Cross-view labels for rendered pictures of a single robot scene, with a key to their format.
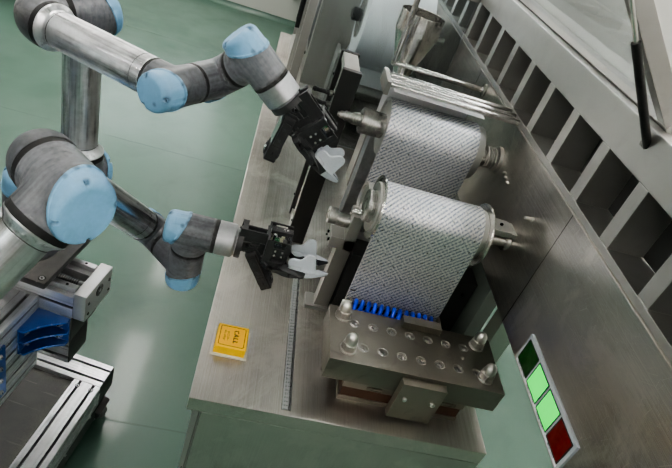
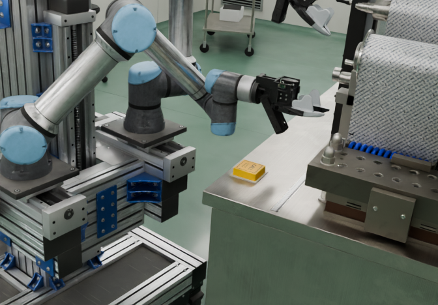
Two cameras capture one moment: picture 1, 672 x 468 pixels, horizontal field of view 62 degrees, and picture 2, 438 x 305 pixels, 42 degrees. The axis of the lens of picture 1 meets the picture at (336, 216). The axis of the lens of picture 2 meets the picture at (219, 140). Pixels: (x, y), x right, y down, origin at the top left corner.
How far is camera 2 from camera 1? 0.81 m
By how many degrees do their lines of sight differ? 35
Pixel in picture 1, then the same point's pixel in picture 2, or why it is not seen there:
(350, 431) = (326, 235)
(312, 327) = not seen: hidden behind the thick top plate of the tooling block
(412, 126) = (413, 0)
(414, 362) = (389, 179)
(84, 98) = (180, 17)
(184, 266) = (219, 111)
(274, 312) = (295, 165)
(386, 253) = (373, 92)
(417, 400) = (388, 210)
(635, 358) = not seen: outside the picture
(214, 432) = (223, 231)
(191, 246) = (222, 92)
